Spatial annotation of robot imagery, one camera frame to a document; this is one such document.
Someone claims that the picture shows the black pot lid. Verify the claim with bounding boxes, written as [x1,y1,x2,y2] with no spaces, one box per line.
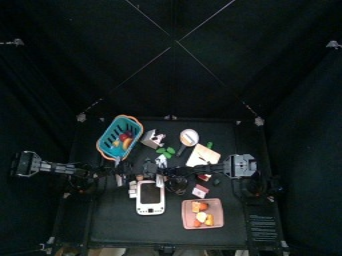
[166,176,190,195]

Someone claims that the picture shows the small white toy container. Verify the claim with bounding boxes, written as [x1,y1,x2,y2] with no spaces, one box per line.
[156,154,170,169]

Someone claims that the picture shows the green toy leaf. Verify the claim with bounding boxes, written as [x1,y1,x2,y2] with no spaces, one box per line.
[156,146,178,160]

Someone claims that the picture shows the teal basket orange rim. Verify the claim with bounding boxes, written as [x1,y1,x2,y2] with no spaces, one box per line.
[95,114,146,162]

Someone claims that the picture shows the small white toy blocks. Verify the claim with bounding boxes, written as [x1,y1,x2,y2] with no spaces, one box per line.
[128,180,140,199]

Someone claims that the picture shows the white cow print carton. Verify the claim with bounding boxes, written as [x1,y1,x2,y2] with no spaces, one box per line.
[141,128,168,150]

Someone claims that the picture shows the small white toy pan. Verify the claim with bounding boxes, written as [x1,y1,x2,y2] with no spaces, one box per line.
[177,128,201,157]

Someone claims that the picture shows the red wooden drawer box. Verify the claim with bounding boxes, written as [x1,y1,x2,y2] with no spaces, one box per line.
[192,184,212,200]

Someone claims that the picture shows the pink plate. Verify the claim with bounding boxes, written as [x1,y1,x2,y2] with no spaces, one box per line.
[181,198,226,230]

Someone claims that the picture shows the yellow toy fruit half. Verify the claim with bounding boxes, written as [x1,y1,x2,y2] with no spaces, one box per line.
[197,212,217,227]

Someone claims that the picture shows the white text sticker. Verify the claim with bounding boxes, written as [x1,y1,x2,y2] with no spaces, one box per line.
[249,213,280,246]

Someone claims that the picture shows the thin white cord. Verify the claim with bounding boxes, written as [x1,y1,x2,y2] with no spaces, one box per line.
[85,0,237,113]
[125,0,265,118]

